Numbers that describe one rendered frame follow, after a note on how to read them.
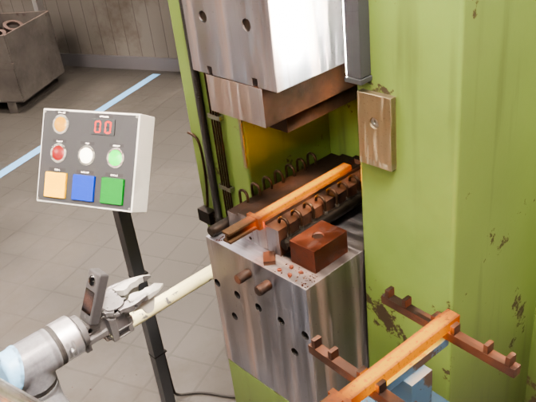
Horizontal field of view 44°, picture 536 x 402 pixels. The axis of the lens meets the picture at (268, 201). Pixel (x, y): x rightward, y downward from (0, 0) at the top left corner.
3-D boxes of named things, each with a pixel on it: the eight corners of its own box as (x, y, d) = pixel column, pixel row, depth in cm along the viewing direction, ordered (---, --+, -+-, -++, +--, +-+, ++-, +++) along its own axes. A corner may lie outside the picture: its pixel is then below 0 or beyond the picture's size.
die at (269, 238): (281, 256, 171) (277, 228, 166) (230, 230, 184) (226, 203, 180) (384, 190, 194) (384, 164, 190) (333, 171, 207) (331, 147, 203)
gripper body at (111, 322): (120, 315, 155) (73, 342, 148) (111, 285, 150) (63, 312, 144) (138, 329, 150) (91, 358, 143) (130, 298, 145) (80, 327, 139)
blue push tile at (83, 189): (91, 202, 193) (93, 176, 193) (70, 199, 196) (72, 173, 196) (95, 202, 195) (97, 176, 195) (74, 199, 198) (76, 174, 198)
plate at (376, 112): (391, 172, 147) (390, 99, 138) (359, 161, 153) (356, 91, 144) (396, 168, 148) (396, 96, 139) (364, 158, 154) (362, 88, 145)
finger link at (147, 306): (166, 300, 155) (129, 317, 151) (161, 279, 152) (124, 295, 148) (171, 306, 152) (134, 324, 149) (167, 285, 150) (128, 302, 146)
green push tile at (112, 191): (121, 205, 189) (123, 179, 189) (99, 203, 192) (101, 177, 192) (125, 205, 191) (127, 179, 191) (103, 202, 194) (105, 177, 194)
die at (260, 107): (266, 128, 153) (261, 89, 148) (210, 110, 166) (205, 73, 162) (381, 72, 176) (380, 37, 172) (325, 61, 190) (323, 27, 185)
